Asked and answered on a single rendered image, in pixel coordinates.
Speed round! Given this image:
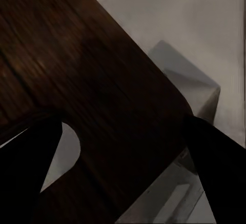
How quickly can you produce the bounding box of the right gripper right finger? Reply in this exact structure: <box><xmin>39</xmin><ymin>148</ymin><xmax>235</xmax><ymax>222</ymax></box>
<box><xmin>182</xmin><ymin>114</ymin><xmax>246</xmax><ymax>224</ymax></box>

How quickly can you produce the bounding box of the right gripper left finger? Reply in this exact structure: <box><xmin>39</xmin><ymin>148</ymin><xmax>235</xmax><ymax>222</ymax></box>
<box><xmin>0</xmin><ymin>114</ymin><xmax>63</xmax><ymax>224</ymax></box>

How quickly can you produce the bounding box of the cutting board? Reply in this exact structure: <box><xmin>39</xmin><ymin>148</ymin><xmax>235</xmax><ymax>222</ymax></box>
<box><xmin>0</xmin><ymin>0</ymin><xmax>194</xmax><ymax>224</ymax></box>

